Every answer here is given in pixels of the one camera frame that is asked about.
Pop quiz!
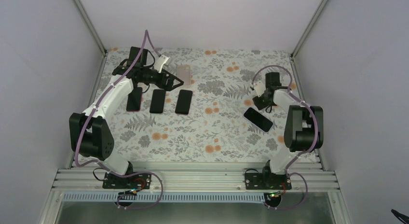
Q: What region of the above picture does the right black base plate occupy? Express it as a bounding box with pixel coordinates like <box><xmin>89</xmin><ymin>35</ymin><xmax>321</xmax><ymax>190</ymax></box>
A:
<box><xmin>244</xmin><ymin>172</ymin><xmax>292</xmax><ymax>190</ymax></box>

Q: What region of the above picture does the cream silicone phone case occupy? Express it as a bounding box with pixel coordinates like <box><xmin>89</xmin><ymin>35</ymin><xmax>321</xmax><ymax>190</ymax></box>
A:
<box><xmin>177</xmin><ymin>65</ymin><xmax>191</xmax><ymax>86</ymax></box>

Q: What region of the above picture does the cased black phone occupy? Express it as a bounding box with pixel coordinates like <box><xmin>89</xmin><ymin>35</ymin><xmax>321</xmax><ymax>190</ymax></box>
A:
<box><xmin>175</xmin><ymin>89</ymin><xmax>193</xmax><ymax>115</ymax></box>
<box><xmin>150</xmin><ymin>89</ymin><xmax>166</xmax><ymax>114</ymax></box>
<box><xmin>243</xmin><ymin>108</ymin><xmax>273</xmax><ymax>132</ymax></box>

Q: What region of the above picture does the floral patterned table mat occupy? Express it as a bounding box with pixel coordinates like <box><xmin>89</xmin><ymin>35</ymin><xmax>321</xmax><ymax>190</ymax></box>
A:
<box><xmin>108</xmin><ymin>48</ymin><xmax>297</xmax><ymax>163</ymax></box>

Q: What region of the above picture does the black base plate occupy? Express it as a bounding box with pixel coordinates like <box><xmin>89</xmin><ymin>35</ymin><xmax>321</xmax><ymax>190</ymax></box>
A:
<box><xmin>244</xmin><ymin>172</ymin><xmax>292</xmax><ymax>190</ymax></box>
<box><xmin>102</xmin><ymin>173</ymin><xmax>151</xmax><ymax>190</ymax></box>

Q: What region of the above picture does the black object bottom corner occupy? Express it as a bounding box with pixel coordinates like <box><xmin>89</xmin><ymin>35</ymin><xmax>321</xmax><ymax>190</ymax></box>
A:
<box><xmin>391</xmin><ymin>209</ymin><xmax>409</xmax><ymax>224</ymax></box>

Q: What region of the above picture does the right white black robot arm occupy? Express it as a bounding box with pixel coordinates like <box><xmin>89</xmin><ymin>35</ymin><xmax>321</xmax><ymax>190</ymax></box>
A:
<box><xmin>251</xmin><ymin>72</ymin><xmax>324</xmax><ymax>189</ymax></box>

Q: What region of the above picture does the grey slotted cable duct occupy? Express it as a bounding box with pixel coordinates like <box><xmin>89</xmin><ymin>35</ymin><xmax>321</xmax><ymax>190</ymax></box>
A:
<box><xmin>62</xmin><ymin>191</ymin><xmax>273</xmax><ymax>204</ymax></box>

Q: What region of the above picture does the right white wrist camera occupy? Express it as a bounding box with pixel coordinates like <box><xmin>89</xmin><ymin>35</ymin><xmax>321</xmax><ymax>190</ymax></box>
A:
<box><xmin>251</xmin><ymin>81</ymin><xmax>266</xmax><ymax>97</ymax></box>

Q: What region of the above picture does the left aluminium corner post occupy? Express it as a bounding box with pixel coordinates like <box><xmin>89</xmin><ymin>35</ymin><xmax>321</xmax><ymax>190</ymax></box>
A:
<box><xmin>73</xmin><ymin>0</ymin><xmax>107</xmax><ymax>56</ymax></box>

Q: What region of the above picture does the right aluminium corner post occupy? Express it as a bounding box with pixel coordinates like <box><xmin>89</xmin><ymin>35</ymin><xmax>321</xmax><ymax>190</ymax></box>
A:
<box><xmin>290</xmin><ymin>0</ymin><xmax>329</xmax><ymax>59</ymax></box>

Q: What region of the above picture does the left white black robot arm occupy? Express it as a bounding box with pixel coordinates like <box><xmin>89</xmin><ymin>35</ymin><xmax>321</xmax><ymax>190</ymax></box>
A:
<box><xmin>69</xmin><ymin>47</ymin><xmax>184</xmax><ymax>188</ymax></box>

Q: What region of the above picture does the aluminium corner post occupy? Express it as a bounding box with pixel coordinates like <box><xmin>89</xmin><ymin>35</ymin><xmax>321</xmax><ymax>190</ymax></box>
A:
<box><xmin>290</xmin><ymin>0</ymin><xmax>329</xmax><ymax>59</ymax></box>
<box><xmin>73</xmin><ymin>0</ymin><xmax>107</xmax><ymax>56</ymax></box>

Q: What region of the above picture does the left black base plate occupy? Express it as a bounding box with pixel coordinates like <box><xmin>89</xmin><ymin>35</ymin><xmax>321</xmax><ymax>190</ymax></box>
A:
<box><xmin>102</xmin><ymin>173</ymin><xmax>151</xmax><ymax>190</ymax></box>

